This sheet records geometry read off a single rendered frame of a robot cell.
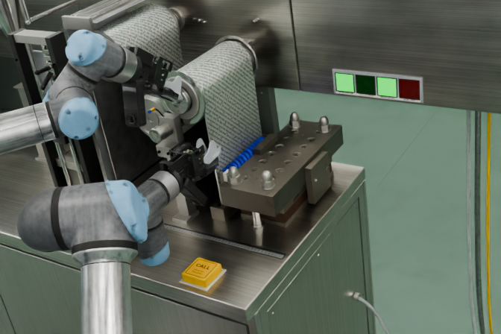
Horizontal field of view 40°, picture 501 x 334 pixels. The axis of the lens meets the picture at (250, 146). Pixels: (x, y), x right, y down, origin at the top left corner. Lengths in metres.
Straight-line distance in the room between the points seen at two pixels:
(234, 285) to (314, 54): 0.66
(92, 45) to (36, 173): 0.99
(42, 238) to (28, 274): 0.93
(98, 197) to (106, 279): 0.14
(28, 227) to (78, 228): 0.09
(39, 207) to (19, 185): 1.06
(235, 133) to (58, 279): 0.67
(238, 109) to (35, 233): 0.78
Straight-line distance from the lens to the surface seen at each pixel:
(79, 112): 1.34
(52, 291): 2.15
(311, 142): 1.92
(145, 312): 1.88
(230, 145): 1.86
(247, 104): 1.90
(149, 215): 1.57
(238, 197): 1.75
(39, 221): 1.26
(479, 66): 1.74
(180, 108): 1.74
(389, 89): 1.83
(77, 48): 1.45
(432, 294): 2.96
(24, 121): 1.37
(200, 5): 2.04
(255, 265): 1.69
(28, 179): 2.34
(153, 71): 1.60
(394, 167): 3.81
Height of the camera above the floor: 1.92
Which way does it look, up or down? 27 degrees down
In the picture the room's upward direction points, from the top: 9 degrees counter-clockwise
